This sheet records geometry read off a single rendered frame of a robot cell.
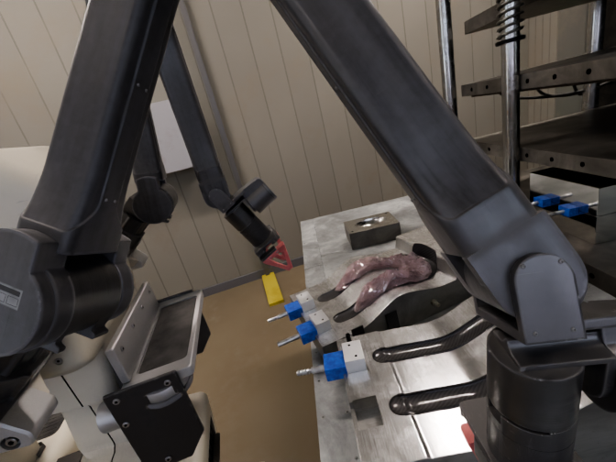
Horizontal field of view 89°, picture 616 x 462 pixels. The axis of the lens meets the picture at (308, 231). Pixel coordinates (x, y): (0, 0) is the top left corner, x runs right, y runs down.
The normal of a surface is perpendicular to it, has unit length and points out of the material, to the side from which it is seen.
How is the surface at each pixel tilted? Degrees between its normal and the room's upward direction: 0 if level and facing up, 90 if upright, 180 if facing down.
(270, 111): 90
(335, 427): 0
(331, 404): 0
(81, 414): 90
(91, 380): 90
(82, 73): 66
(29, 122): 90
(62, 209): 59
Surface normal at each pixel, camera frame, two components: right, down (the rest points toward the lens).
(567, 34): 0.25, 0.29
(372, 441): -0.23, -0.91
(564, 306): -0.14, -0.01
